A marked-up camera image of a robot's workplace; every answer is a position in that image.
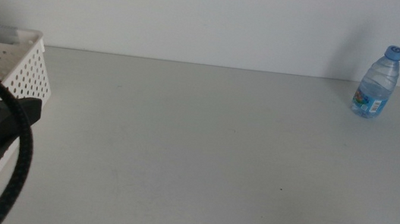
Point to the clear water bottle blue cap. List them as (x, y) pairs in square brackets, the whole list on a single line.
[(377, 88)]

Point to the white perforated plastic basket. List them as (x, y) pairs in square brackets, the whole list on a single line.
[(25, 67)]

